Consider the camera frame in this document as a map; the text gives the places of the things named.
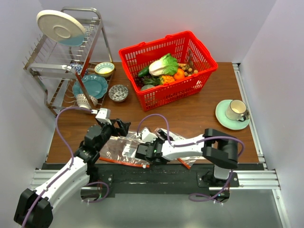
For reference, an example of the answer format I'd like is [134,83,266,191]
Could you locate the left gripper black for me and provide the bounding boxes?
[96,118,130,152]

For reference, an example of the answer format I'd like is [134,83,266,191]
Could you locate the zip bag red zipper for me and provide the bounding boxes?
[99,128,203,169]

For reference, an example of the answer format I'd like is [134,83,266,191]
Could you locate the toy napa cabbage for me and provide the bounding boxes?
[149,53,179,76]

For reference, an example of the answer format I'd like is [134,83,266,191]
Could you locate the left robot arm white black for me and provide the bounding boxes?
[14,119,131,228]

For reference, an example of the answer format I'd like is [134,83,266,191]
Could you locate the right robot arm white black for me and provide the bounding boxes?
[134,128,240,187]

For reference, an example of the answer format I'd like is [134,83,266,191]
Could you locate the black white patterned bowl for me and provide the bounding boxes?
[108,85,129,103]

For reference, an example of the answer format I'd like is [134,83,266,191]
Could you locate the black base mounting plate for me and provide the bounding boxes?
[41,162,265,199]

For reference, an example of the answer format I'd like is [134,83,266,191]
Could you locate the blue patterned white bowl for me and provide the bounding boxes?
[76,94,98,110]

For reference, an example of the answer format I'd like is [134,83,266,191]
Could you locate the toy dark grapes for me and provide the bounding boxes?
[134,75,153,87]

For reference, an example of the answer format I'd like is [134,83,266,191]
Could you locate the teal scalloped plate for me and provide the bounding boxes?
[82,74,108,99]

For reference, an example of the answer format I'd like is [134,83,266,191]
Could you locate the toy cucumber green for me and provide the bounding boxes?
[138,66,149,77]

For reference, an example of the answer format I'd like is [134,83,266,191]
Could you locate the yellow rim teal bowl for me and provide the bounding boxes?
[94,62,115,78]

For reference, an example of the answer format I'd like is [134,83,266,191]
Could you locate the toy pineapple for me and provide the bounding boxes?
[142,75,175,86]

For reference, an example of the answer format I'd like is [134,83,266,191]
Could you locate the metal dish rack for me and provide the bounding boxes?
[24,7,113,116]

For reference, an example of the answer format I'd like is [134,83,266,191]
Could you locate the small blue patterned dish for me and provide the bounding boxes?
[70,61,84,75]

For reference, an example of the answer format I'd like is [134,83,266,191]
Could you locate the toy orange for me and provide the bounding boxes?
[173,68,185,81]

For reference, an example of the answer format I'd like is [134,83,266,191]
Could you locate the mint green saucer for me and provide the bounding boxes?
[215,99,250,130]

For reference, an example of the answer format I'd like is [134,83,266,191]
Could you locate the toy longan bunch brown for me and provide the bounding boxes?
[178,63,199,77]

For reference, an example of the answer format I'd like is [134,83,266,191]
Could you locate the cream speckled mug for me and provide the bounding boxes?
[225,100,250,122]

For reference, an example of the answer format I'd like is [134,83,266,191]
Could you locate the red plastic shopping basket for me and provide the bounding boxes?
[119,31,218,111]

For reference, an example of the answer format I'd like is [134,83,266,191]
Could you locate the large white blue plate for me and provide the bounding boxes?
[36,10,86,47]

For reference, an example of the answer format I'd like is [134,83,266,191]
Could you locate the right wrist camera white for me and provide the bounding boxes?
[141,127,157,143]

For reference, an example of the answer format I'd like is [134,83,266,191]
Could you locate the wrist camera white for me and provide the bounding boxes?
[141,127,157,143]
[95,108,112,125]

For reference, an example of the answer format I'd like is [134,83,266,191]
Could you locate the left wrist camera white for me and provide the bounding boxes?
[95,108,112,125]

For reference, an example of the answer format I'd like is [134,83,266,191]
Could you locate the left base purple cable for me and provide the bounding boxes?
[84,181,110,204]

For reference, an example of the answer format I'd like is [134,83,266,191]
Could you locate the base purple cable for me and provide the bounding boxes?
[84,181,110,204]
[189,175,235,202]

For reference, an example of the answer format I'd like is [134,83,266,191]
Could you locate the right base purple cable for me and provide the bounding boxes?
[189,175,235,202]

